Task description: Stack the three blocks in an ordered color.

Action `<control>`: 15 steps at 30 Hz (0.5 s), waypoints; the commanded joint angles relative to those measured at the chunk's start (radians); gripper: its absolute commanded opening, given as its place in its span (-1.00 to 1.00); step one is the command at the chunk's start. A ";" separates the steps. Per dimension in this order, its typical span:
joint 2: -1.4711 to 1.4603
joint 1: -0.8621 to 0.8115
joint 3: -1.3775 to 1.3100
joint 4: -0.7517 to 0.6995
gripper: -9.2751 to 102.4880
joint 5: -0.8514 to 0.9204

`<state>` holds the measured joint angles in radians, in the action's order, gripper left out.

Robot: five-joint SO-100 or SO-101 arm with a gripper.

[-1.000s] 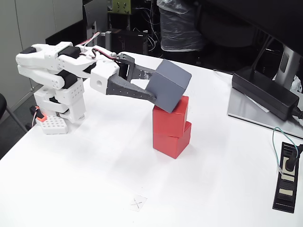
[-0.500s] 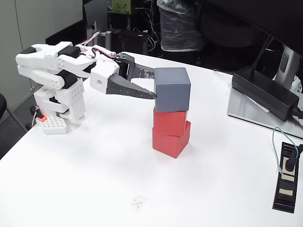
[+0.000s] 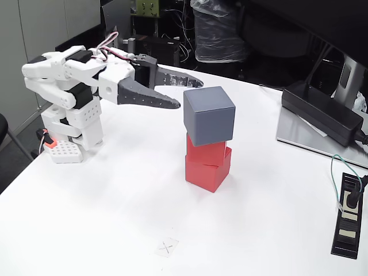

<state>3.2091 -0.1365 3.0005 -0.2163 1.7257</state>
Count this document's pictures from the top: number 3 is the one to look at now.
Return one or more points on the grey cube block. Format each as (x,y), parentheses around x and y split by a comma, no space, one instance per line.
(210,115)

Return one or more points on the red cube block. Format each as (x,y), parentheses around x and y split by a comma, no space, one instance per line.
(201,175)
(205,153)

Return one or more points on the black low cabinet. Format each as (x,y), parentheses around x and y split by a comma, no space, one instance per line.
(86,38)

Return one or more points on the plastic wrapped dark bin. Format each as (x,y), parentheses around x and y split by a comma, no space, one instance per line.
(215,34)

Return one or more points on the green circuit board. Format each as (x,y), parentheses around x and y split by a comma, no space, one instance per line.
(146,7)

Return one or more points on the white grid table clamp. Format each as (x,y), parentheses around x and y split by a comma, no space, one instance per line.
(64,152)

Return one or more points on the black office chair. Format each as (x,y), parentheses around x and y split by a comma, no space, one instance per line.
(3,126)

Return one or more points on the silver monitor stand base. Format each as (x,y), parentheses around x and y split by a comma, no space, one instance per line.
(293,132)

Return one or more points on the black power adapter brick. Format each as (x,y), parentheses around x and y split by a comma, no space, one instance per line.
(316,112)

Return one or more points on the clear tape X mark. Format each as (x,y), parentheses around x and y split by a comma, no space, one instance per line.
(167,247)

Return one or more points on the black monitor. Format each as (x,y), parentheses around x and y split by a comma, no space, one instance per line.
(330,17)

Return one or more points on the silver monitor stand neck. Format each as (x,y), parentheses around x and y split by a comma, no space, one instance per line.
(349,77)

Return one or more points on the white crumpled plastic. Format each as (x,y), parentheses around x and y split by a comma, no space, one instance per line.
(360,102)

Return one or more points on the black power plug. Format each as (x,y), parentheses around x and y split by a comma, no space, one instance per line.
(351,201)

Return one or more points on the black power outlet strip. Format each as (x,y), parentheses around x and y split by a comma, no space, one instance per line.
(345,244)

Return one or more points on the silver metal post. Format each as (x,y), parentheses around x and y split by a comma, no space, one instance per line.
(130,47)

